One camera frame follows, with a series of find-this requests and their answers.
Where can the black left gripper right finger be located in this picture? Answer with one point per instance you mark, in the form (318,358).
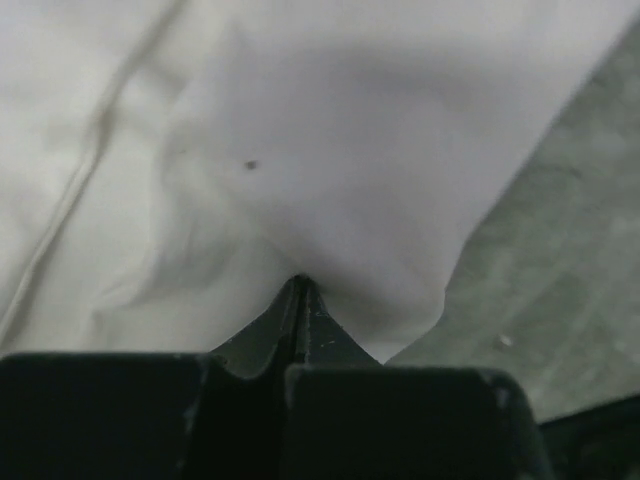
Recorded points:
(351,418)

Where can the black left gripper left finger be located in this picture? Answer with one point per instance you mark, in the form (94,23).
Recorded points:
(213,415)

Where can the white t-shirt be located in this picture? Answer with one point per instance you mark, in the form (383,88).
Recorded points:
(166,166)

